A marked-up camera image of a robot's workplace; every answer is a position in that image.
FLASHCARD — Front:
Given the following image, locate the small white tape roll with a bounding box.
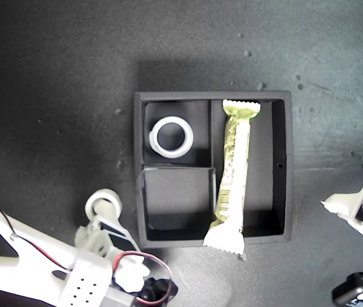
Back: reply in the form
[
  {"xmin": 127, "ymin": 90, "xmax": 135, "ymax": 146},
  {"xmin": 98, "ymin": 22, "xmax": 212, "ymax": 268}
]
[{"xmin": 84, "ymin": 188, "xmax": 124, "ymax": 225}]

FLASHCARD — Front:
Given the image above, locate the large white tape roll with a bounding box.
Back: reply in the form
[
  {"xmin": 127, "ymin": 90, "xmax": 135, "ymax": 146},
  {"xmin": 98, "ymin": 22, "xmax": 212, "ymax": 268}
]
[{"xmin": 149, "ymin": 116, "xmax": 195, "ymax": 159}]

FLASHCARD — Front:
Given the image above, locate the snack bar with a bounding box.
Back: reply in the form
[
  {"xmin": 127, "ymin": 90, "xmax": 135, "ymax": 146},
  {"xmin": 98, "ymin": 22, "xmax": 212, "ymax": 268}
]
[{"xmin": 202, "ymin": 98, "xmax": 262, "ymax": 255}]

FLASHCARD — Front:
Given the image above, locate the black tray with wells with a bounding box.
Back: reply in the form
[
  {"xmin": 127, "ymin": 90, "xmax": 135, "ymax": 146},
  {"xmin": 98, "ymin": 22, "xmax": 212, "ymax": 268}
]
[{"xmin": 133, "ymin": 90, "xmax": 294, "ymax": 250}]

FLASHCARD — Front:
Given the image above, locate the short red servo wire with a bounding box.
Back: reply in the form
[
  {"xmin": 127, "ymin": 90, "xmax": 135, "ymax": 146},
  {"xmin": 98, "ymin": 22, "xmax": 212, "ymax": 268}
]
[{"xmin": 113, "ymin": 251, "xmax": 173, "ymax": 305}]

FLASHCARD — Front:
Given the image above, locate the long red servo wire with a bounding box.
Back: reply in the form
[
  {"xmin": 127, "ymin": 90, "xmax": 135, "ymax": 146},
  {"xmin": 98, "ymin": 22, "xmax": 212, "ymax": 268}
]
[{"xmin": 0, "ymin": 193, "xmax": 70, "ymax": 270}]

